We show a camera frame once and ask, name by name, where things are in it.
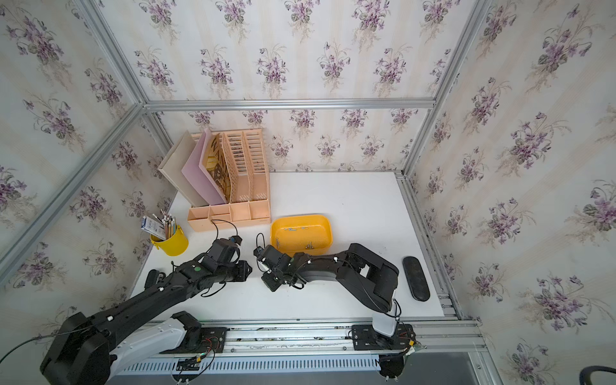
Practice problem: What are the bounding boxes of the yellow plastic storage box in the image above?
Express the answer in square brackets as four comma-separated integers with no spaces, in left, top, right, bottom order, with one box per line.
[270,214,333,256]

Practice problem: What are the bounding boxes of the pens in cup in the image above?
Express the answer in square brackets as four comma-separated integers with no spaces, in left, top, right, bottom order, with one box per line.
[141,213,177,241]

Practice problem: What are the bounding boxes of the peach plastic desk organizer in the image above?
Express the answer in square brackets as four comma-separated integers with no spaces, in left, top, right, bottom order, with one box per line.
[188,128,271,232]

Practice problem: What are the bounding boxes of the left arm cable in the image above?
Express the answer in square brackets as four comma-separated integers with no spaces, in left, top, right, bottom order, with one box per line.
[0,326,92,367]

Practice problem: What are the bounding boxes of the black oval pad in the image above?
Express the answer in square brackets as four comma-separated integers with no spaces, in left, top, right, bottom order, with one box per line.
[403,256,431,303]

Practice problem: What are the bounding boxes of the pink folder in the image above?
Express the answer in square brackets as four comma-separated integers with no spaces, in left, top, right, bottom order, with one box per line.
[181,129,227,205]

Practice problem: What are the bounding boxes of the yellow pen cup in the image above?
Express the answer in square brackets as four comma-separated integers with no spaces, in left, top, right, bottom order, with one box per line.
[150,226,189,257]

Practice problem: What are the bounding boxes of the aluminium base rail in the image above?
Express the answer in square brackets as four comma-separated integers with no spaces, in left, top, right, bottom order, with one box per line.
[111,320,502,384]

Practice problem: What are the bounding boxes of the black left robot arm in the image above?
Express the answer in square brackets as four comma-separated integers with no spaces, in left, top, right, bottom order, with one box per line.
[40,235,252,384]

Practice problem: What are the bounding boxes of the patterned brown folder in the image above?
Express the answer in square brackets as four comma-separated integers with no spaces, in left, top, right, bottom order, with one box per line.
[201,134,231,203]

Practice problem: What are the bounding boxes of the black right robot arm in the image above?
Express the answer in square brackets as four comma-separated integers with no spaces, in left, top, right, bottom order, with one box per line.
[253,243,401,338]

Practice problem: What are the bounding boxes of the beige folder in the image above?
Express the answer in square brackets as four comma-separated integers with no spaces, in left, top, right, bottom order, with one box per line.
[158,132,207,207]

